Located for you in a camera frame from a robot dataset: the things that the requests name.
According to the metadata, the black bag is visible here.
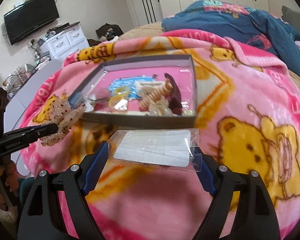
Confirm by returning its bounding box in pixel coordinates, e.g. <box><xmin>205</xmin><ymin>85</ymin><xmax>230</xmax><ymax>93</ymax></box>
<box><xmin>96</xmin><ymin>24</ymin><xmax>124</xmax><ymax>39</ymax></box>

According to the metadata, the clear plastic bag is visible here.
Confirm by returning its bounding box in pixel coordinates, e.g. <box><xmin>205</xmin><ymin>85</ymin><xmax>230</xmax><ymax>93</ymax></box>
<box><xmin>113</xmin><ymin>128</ymin><xmax>203</xmax><ymax>173</ymax></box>

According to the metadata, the blue printed quilt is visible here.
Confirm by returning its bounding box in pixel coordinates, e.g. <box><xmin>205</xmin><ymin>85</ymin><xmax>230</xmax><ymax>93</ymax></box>
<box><xmin>161</xmin><ymin>0</ymin><xmax>300</xmax><ymax>83</ymax></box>

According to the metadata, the brown plush toy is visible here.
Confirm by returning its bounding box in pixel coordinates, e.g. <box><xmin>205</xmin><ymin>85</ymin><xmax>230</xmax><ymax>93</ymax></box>
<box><xmin>0</xmin><ymin>161</ymin><xmax>18</xmax><ymax>193</ymax></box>

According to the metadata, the pink bear printed blanket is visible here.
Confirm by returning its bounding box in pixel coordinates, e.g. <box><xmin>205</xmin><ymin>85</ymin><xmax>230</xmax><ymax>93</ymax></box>
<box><xmin>17</xmin><ymin>29</ymin><xmax>300</xmax><ymax>240</ymax></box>

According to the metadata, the beige spiral hair tie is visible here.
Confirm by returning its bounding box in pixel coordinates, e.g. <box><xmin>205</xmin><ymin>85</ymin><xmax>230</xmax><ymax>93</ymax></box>
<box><xmin>139</xmin><ymin>85</ymin><xmax>170</xmax><ymax>109</ymax></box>

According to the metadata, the white claw hair clip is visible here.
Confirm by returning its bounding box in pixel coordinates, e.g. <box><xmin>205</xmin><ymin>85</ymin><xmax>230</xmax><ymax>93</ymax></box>
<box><xmin>150</xmin><ymin>100</ymin><xmax>176</xmax><ymax>117</ymax></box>

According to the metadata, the yellow hair tie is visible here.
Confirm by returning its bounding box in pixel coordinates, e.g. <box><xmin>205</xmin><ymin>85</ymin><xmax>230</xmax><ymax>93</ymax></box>
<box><xmin>107</xmin><ymin>87</ymin><xmax>130</xmax><ymax>110</ymax></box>

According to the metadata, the white drawer cabinet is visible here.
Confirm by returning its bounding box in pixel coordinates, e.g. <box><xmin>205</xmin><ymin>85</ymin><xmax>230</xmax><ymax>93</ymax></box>
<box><xmin>41</xmin><ymin>22</ymin><xmax>90</xmax><ymax>60</ymax></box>

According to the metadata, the blue label card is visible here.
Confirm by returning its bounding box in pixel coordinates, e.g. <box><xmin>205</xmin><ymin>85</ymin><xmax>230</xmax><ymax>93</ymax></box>
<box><xmin>109</xmin><ymin>77</ymin><xmax>153</xmax><ymax>98</ymax></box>

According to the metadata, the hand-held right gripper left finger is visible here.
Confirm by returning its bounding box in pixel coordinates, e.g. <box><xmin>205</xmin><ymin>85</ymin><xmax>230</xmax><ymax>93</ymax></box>
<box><xmin>17</xmin><ymin>141</ymin><xmax>110</xmax><ymax>240</ymax></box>

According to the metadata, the grey pillow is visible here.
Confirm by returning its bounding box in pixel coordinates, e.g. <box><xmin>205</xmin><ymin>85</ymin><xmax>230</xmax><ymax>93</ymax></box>
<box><xmin>281</xmin><ymin>5</ymin><xmax>300</xmax><ymax>26</ymax></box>

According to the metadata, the white desk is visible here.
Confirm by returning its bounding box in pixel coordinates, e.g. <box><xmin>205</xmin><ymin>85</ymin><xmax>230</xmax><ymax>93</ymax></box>
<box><xmin>4</xmin><ymin>59</ymin><xmax>65</xmax><ymax>175</ymax></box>

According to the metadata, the black wall television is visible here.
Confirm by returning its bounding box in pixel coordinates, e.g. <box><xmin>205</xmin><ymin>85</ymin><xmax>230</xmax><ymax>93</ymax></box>
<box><xmin>3</xmin><ymin>0</ymin><xmax>60</xmax><ymax>46</ymax></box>

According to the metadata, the beige floral bow hair clip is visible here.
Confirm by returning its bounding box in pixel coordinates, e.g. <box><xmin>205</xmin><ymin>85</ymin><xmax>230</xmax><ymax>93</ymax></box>
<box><xmin>39</xmin><ymin>96</ymin><xmax>87</xmax><ymax>147</ymax></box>

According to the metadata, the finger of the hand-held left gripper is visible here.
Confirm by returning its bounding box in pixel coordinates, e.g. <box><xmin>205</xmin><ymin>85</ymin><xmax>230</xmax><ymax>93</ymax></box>
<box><xmin>20</xmin><ymin>123</ymin><xmax>59</xmax><ymax>141</ymax></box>
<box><xmin>3</xmin><ymin>126</ymin><xmax>43</xmax><ymax>137</ymax></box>

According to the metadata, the brown long hair clip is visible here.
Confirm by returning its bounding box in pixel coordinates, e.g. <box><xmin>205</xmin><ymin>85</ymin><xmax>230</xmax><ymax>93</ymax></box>
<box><xmin>164</xmin><ymin>73</ymin><xmax>183</xmax><ymax>114</ymax></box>

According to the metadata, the grey shallow cardboard box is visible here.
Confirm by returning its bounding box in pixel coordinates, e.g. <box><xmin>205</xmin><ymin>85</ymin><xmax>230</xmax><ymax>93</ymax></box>
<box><xmin>69</xmin><ymin>54</ymin><xmax>198</xmax><ymax>127</ymax></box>

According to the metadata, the small blue box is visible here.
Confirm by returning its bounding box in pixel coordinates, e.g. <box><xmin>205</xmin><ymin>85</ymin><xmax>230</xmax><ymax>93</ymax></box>
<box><xmin>70</xmin><ymin>92</ymin><xmax>87</xmax><ymax>108</ymax></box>

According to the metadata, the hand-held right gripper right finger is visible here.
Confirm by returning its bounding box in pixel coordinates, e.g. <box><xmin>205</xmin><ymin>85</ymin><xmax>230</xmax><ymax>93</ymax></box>
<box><xmin>190</xmin><ymin>145</ymin><xmax>282</xmax><ymax>240</ymax></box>

